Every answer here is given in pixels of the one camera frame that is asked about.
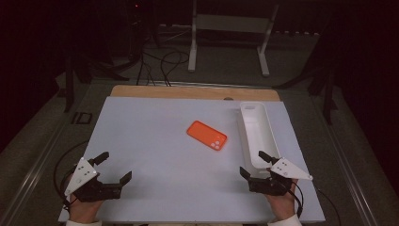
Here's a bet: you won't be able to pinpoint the wooden table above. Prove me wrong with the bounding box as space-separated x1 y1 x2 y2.
110 84 281 102

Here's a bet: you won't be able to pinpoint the orange phone case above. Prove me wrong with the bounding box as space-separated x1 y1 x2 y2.
186 120 229 152

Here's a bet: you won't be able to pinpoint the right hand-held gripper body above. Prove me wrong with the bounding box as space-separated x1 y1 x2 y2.
248 157 313 197

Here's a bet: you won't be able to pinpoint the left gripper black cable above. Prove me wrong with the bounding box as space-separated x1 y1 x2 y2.
52 140 90 209

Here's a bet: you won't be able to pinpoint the person's right hand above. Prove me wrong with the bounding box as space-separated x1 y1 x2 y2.
264 178 299 222

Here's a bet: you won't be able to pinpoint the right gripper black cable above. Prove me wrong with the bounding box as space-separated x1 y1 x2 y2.
290 180 305 219

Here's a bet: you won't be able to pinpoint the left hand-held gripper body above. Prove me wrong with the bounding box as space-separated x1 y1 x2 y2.
64 157 122 202

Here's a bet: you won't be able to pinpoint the black stand legs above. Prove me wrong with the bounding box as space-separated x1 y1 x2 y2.
272 59 341 126
63 56 130 113

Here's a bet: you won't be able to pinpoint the thin black floor cable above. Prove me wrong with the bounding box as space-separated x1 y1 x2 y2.
313 185 343 226

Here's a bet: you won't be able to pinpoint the person's right white sleeve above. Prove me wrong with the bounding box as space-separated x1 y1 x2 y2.
267 214 303 226

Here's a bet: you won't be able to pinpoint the white metal stand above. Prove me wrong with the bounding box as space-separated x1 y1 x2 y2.
187 0 280 78

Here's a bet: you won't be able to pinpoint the black rectangular floor frame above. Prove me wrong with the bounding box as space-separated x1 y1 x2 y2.
71 111 94 125

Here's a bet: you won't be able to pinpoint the person's left white sleeve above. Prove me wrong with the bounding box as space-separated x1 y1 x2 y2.
65 219 103 226

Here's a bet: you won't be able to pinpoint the black floor cable loop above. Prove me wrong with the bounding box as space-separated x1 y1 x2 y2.
136 50 191 88

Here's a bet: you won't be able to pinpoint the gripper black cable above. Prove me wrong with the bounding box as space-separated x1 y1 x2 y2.
290 180 305 219
52 140 90 209

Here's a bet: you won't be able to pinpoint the person's white sleeve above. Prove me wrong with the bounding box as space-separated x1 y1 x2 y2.
65 219 103 226
267 214 303 226

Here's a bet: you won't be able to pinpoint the white plastic bin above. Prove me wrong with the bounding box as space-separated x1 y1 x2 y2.
237 101 281 179

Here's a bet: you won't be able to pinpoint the person's left hand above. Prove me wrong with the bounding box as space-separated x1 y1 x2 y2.
68 194 104 224

